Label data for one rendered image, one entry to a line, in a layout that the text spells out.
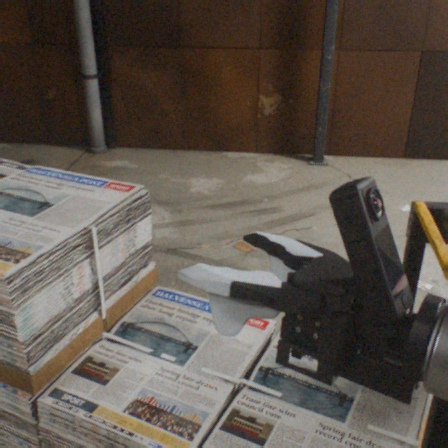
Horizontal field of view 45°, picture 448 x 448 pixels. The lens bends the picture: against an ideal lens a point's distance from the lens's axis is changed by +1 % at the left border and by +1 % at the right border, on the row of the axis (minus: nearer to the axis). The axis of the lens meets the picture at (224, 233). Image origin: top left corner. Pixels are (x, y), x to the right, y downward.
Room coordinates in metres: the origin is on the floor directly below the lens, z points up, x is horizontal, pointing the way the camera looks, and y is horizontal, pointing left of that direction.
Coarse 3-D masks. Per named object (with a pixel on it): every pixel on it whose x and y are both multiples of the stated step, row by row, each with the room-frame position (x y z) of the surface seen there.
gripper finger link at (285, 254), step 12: (252, 240) 0.48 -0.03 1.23; (264, 240) 0.47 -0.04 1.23; (276, 240) 0.46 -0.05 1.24; (288, 240) 0.46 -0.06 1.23; (276, 252) 0.46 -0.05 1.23; (288, 252) 0.44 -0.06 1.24; (300, 252) 0.44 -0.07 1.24; (312, 252) 0.44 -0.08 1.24; (276, 264) 0.46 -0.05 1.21; (288, 264) 0.43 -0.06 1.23; (300, 264) 0.43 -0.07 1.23; (276, 276) 0.46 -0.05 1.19
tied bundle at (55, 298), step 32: (96, 224) 0.85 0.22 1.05; (128, 224) 0.92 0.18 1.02; (64, 256) 0.77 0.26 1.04; (96, 256) 0.82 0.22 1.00; (128, 256) 0.92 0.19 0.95; (0, 288) 0.67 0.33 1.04; (32, 288) 0.70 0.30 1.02; (64, 288) 0.75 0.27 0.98; (96, 288) 0.83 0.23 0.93; (128, 288) 0.90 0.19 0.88; (0, 320) 0.67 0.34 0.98; (32, 320) 0.69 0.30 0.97; (64, 320) 0.74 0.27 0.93; (0, 352) 0.69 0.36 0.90; (32, 352) 0.67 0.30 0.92; (32, 384) 0.66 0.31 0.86
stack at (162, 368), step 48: (144, 336) 0.82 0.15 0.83; (192, 336) 0.82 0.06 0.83; (240, 336) 0.82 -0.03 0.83; (0, 384) 0.70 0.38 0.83; (48, 384) 0.71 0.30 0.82; (96, 384) 0.69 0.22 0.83; (144, 384) 0.69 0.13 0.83; (192, 384) 0.69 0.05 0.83; (240, 384) 0.70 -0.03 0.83; (288, 384) 0.69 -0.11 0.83; (336, 384) 0.69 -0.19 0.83; (0, 432) 0.71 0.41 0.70; (48, 432) 0.65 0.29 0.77; (96, 432) 0.61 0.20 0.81; (144, 432) 0.59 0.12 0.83; (192, 432) 0.59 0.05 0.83; (240, 432) 0.59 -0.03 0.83; (288, 432) 0.59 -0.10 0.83; (336, 432) 0.59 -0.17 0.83; (384, 432) 0.59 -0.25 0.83
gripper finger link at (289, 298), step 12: (240, 288) 0.36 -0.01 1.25; (252, 288) 0.36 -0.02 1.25; (264, 288) 0.36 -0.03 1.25; (276, 288) 0.36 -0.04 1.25; (288, 288) 0.36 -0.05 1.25; (300, 288) 0.36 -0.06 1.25; (252, 300) 0.36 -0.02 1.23; (264, 300) 0.35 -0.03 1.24; (276, 300) 0.35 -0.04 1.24; (288, 300) 0.35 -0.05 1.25; (300, 300) 0.35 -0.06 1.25; (312, 300) 0.35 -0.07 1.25; (288, 312) 0.35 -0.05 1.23; (300, 312) 0.35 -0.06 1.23
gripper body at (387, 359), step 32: (320, 288) 0.36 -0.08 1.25; (352, 288) 0.36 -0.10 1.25; (288, 320) 0.37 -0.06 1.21; (320, 320) 0.36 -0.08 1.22; (352, 320) 0.36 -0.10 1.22; (416, 320) 0.32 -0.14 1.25; (288, 352) 0.36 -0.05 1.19; (320, 352) 0.34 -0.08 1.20; (352, 352) 0.35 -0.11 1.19; (384, 352) 0.34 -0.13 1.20; (416, 352) 0.31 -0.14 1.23; (384, 384) 0.33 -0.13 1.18; (416, 384) 0.31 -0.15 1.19
